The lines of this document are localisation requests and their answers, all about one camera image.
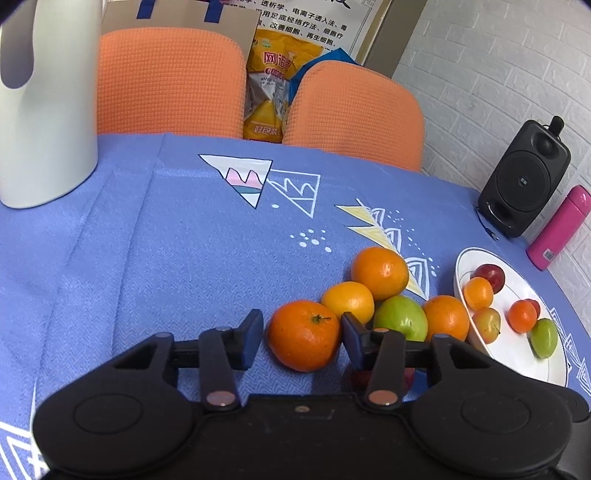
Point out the yellow snack bag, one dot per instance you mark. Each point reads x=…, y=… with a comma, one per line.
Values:
x=272, y=83

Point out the blue plastic bag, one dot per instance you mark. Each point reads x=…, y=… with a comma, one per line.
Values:
x=339, y=57

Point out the white thermos jug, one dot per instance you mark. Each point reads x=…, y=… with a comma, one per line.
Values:
x=46, y=138

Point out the black speaker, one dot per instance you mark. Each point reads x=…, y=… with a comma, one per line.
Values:
x=524, y=184

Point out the white plate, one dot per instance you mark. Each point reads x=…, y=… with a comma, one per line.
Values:
x=512, y=355

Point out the small yellowish mandarin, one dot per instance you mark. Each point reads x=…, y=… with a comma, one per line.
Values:
x=347, y=301

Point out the mandarin with green stem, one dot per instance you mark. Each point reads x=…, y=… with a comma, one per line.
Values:
x=304, y=337

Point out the blue printed tablecloth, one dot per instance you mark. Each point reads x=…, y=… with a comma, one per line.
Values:
x=161, y=254

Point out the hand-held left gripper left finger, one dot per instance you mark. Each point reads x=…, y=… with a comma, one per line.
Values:
x=251, y=339

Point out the bright red apple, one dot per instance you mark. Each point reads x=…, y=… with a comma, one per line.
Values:
x=535, y=307

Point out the round green apple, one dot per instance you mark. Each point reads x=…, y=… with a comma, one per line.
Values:
x=400, y=317

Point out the wall poster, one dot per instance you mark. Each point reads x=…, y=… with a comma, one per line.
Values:
x=332, y=23

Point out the oblong green apple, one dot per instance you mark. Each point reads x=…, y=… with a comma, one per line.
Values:
x=544, y=338

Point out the pink bottle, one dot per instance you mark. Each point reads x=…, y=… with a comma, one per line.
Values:
x=558, y=228

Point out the yellow-red apple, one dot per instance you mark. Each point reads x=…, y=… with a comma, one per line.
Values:
x=486, y=325

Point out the orange chair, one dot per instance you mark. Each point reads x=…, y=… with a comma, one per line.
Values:
x=171, y=87
x=360, y=115

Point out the black microphone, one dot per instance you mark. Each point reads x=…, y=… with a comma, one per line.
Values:
x=555, y=125

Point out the orange mandarin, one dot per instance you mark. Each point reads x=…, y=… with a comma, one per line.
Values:
x=521, y=317
x=445, y=318
x=379, y=272
x=478, y=294

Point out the dark red apple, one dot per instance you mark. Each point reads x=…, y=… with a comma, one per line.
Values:
x=361, y=379
x=491, y=276

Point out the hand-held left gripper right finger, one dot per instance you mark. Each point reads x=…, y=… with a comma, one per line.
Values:
x=353, y=339

